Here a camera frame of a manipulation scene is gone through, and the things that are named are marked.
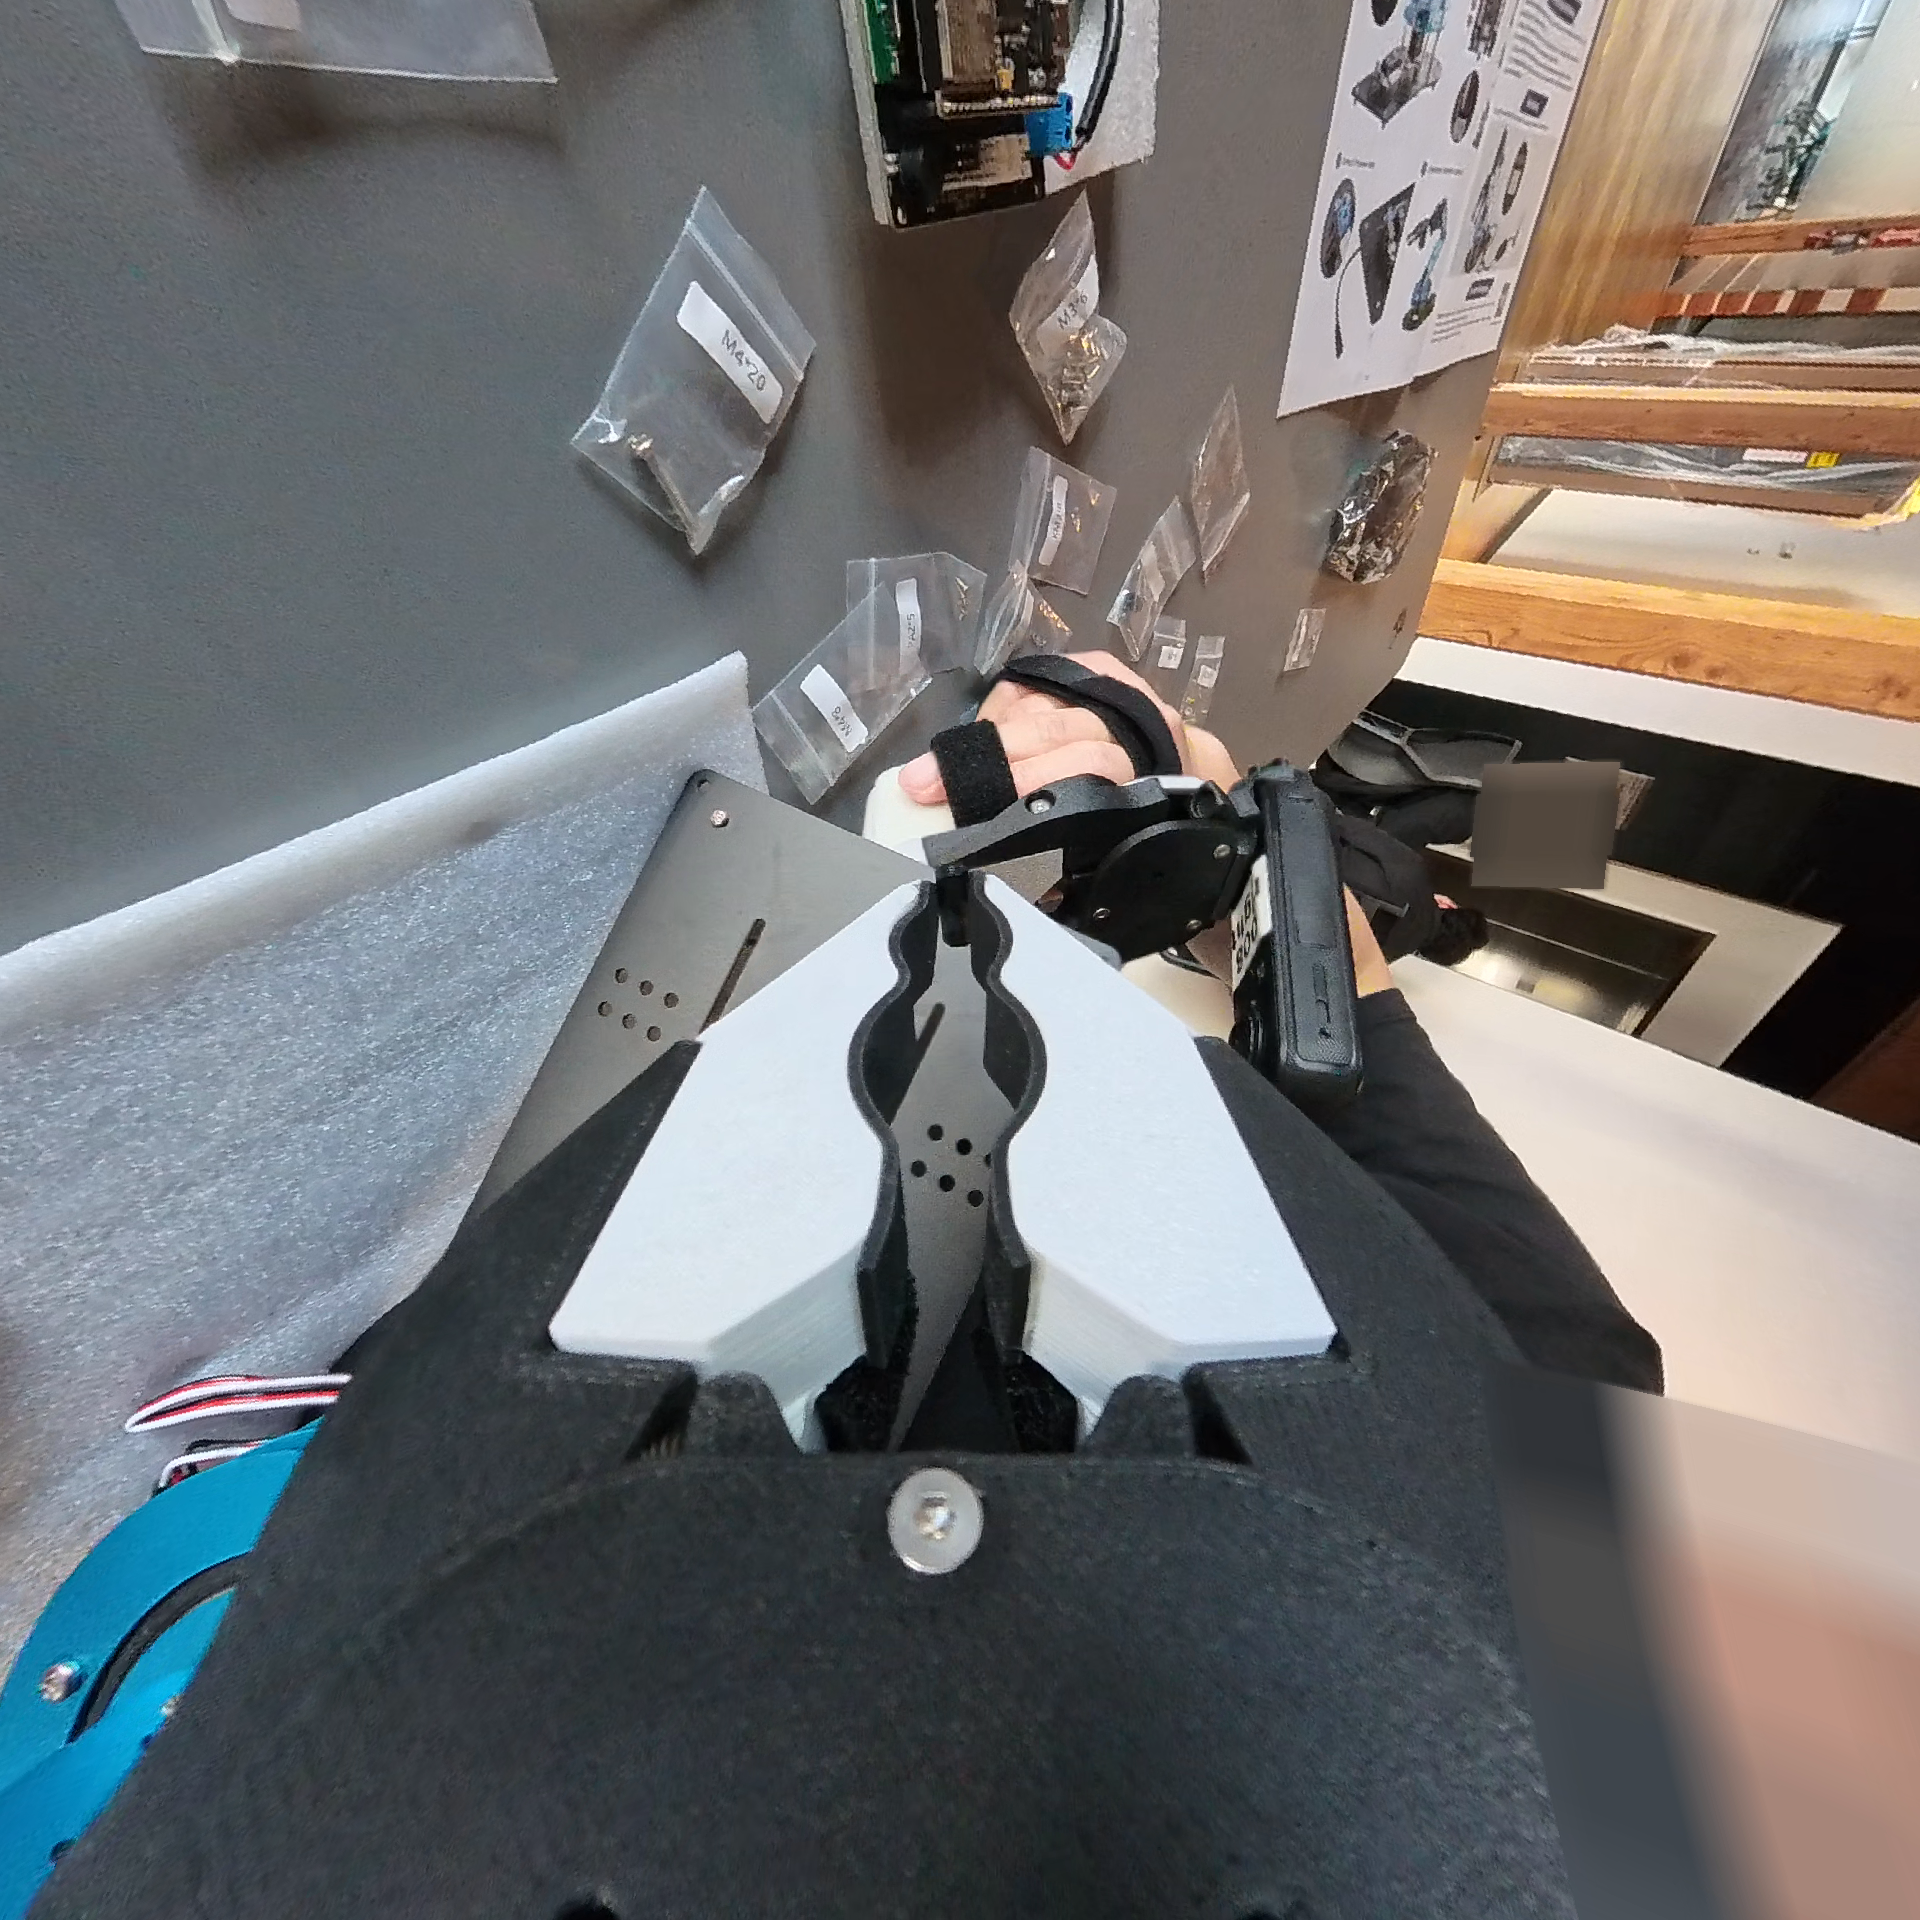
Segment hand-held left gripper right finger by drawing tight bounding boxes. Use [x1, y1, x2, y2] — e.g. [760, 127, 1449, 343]
[967, 872, 1342, 1418]

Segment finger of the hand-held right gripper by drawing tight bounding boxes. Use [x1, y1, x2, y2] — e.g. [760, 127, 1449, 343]
[919, 775, 1151, 947]

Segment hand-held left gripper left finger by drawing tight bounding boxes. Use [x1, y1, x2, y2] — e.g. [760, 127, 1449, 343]
[547, 880, 939, 1455]

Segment blue hobby robot arm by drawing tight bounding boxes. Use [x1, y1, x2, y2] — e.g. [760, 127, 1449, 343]
[0, 769, 1084, 1840]

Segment person's right forearm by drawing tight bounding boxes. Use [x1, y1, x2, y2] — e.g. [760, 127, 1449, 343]
[1342, 877, 1665, 1393]

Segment person's right hand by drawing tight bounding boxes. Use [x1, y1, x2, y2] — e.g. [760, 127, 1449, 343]
[899, 648, 1203, 843]

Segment black office chair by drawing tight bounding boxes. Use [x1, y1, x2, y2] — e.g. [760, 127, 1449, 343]
[1314, 718, 1525, 970]

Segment dark shiny parts bag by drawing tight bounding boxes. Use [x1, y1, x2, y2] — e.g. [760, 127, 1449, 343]
[1325, 433, 1438, 584]

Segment white foam sheet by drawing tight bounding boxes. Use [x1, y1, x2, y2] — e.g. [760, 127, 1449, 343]
[0, 648, 781, 1668]

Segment wooden edged white table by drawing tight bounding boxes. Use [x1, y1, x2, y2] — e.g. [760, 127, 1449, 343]
[1389, 339, 1920, 790]

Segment white table top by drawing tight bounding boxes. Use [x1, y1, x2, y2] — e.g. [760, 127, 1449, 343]
[1389, 954, 1920, 1457]

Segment scattered clear screw bags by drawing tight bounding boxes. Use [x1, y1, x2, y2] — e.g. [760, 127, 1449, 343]
[110, 0, 1330, 804]

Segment black control circuit board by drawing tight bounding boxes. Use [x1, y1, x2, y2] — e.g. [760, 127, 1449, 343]
[839, 0, 1102, 231]

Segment white foam block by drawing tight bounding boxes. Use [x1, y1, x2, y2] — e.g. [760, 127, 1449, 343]
[832, 0, 1163, 233]

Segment printed instruction sheet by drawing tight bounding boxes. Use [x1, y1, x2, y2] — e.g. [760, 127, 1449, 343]
[1274, 0, 1608, 419]

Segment red black servo cable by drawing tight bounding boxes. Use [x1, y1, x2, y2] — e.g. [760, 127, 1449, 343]
[158, 1433, 288, 1490]
[124, 1368, 354, 1434]

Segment black power cable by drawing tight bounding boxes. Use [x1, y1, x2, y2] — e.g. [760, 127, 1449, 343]
[1066, 0, 1131, 152]

